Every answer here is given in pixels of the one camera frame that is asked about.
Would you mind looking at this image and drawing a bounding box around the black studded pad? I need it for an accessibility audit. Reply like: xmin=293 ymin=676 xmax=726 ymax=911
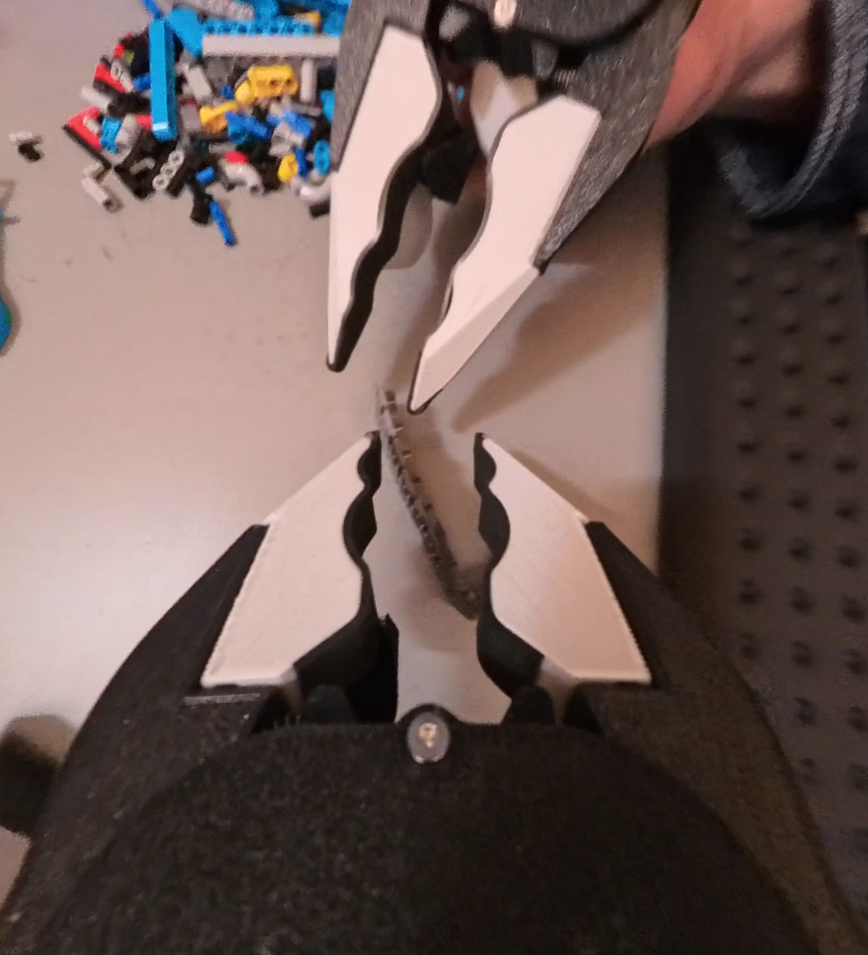
xmin=661 ymin=149 xmax=868 ymax=955

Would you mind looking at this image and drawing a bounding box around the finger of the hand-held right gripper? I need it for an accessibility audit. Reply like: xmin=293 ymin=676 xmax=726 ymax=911
xmin=325 ymin=24 xmax=444 ymax=373
xmin=406 ymin=62 xmax=604 ymax=416

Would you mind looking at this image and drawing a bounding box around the person's right forearm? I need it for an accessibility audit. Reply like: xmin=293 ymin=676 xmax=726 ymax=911
xmin=702 ymin=0 xmax=868 ymax=221

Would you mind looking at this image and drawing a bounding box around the pile of plastic building pieces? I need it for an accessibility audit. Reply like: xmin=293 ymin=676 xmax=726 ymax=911
xmin=64 ymin=0 xmax=353 ymax=247

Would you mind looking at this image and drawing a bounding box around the grey toy track chain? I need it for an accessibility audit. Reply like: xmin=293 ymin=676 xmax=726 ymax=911
xmin=376 ymin=386 xmax=483 ymax=620

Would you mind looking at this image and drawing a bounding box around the person's right hand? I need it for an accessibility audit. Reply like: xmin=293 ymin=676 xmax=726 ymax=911
xmin=646 ymin=0 xmax=826 ymax=150

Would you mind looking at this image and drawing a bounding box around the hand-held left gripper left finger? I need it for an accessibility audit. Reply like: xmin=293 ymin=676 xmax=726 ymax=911
xmin=201 ymin=433 xmax=401 ymax=691

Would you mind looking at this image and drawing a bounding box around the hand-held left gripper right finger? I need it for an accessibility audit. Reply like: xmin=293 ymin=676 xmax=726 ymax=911
xmin=473 ymin=434 xmax=653 ymax=704

